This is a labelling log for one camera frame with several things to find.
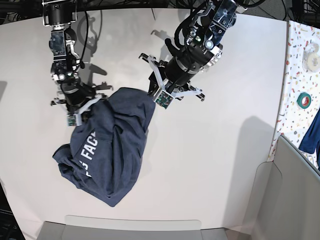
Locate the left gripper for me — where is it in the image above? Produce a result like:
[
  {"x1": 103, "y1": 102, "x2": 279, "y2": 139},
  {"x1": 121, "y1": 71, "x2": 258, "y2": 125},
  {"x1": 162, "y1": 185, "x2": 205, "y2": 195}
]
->
[{"x1": 164, "y1": 57, "x2": 194, "y2": 90}]

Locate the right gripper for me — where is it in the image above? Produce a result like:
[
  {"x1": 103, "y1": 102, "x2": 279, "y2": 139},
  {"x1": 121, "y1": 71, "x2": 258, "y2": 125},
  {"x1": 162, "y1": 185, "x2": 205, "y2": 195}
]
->
[{"x1": 60, "y1": 82, "x2": 96, "y2": 113}]

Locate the dark blue printed t-shirt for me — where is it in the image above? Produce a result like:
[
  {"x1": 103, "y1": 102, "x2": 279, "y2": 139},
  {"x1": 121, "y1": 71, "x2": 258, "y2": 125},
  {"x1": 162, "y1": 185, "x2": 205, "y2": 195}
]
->
[{"x1": 52, "y1": 87, "x2": 156, "y2": 207}]

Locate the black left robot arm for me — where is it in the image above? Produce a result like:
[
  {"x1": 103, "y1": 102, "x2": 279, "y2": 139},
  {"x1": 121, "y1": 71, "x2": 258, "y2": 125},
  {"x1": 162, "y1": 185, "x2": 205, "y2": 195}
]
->
[{"x1": 155, "y1": 0, "x2": 238, "y2": 93}]

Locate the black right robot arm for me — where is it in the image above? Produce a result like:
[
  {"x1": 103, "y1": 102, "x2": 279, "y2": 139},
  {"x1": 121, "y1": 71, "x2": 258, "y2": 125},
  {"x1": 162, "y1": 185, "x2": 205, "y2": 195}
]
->
[{"x1": 42, "y1": 0, "x2": 96, "y2": 115}]

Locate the green tape roll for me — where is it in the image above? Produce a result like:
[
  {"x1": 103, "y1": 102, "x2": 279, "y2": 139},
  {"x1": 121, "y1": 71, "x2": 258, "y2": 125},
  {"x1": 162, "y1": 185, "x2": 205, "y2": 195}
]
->
[{"x1": 297, "y1": 92, "x2": 312, "y2": 109}]

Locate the terrazzo patterned side surface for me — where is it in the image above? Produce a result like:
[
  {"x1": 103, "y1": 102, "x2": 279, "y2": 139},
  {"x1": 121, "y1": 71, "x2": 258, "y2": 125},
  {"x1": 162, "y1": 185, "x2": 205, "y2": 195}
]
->
[{"x1": 268, "y1": 20, "x2": 320, "y2": 169}]

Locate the clear tape dispenser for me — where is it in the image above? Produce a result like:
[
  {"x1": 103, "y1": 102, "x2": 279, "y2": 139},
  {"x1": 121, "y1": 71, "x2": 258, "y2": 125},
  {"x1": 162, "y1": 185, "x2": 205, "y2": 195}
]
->
[{"x1": 302, "y1": 42, "x2": 320, "y2": 73}]

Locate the grey front divider panel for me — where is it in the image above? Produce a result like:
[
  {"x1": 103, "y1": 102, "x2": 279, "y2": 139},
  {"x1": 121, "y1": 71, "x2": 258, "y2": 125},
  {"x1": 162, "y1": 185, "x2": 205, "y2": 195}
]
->
[{"x1": 37, "y1": 215, "x2": 227, "y2": 240}]

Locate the blue cloth at right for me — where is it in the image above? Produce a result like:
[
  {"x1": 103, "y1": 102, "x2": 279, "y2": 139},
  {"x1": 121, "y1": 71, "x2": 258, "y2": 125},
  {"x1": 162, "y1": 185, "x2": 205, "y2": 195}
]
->
[{"x1": 299, "y1": 115, "x2": 320, "y2": 154}]

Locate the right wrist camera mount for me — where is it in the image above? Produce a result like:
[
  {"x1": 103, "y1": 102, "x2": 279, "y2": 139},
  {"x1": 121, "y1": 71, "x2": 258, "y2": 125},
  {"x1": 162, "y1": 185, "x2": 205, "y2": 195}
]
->
[{"x1": 49, "y1": 81, "x2": 116, "y2": 127}]

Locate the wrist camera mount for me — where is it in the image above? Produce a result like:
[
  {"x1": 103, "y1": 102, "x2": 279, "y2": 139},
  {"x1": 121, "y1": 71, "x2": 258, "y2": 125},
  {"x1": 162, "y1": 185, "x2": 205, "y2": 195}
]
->
[
  {"x1": 49, "y1": 81, "x2": 116, "y2": 127},
  {"x1": 139, "y1": 53, "x2": 205, "y2": 109}
]

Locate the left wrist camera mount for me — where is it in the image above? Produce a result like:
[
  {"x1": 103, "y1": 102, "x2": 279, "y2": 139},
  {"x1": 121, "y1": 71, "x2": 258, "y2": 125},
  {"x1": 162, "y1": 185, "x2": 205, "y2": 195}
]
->
[{"x1": 139, "y1": 53, "x2": 205, "y2": 109}]

